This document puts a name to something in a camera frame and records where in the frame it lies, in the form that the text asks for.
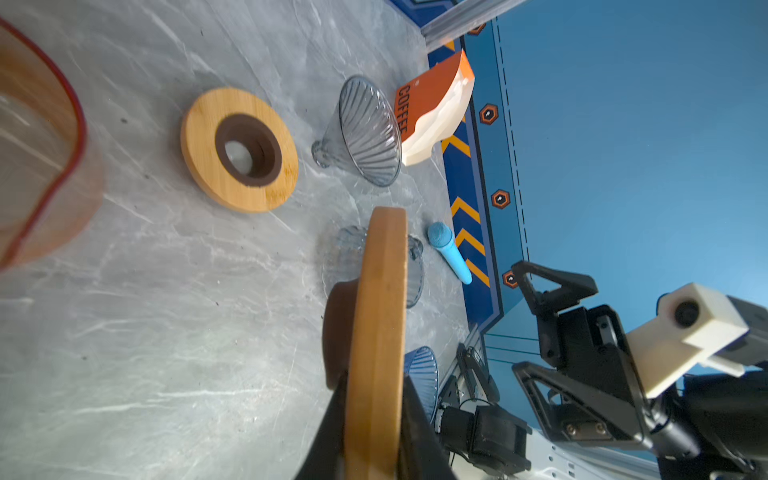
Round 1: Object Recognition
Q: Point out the coffee filter box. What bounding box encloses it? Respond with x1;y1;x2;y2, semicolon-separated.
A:
394;50;475;167

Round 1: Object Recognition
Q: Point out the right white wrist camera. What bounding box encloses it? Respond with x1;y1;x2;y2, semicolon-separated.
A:
626;283;749;399

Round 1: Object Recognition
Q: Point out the grey glass dripper cone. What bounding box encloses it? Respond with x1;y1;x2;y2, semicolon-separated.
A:
312;75;403;188

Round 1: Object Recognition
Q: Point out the grey glass mug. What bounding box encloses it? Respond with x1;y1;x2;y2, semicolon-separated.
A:
322;226;424;309

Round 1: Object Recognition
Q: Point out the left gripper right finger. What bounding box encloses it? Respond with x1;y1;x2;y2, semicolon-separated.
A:
398;376;457;480

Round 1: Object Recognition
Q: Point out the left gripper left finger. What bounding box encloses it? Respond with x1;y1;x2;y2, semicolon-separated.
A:
295;373;347;480

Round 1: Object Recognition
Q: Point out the blue cylinder tool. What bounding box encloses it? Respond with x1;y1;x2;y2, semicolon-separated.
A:
427;222;472;285

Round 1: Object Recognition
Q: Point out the blue glass dripper cone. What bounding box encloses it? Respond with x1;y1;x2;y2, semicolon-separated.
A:
404;346;439;423

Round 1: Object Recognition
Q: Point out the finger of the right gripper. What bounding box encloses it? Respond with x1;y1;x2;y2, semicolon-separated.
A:
511;260;600;316
512;362;653;450

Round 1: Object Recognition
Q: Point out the orange glass carafe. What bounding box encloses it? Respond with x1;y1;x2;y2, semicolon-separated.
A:
1;20;105;270

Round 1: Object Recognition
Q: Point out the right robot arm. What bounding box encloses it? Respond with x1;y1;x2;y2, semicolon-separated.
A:
512;261;767;479

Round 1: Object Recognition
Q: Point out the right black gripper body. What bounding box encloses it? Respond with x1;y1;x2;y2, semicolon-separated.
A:
537;305;652;438

